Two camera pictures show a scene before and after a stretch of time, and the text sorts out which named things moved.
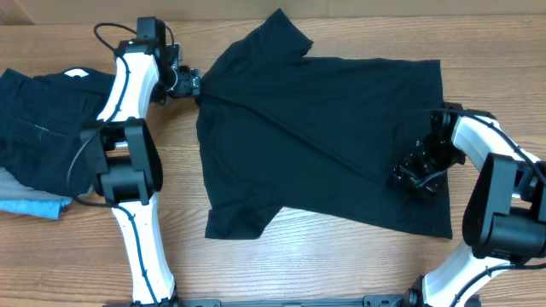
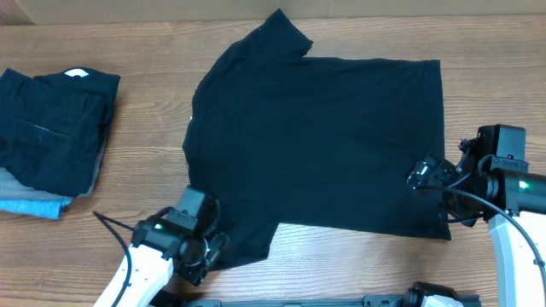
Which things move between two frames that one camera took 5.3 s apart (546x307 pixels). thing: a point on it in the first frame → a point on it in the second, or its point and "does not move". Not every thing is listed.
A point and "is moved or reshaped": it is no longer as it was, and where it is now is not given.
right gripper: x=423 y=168 → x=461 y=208
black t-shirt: x=280 y=129 is moved or reshaped
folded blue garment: x=41 y=207 does not move
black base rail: x=358 y=301 does not move
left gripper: x=190 y=82 → x=196 y=274
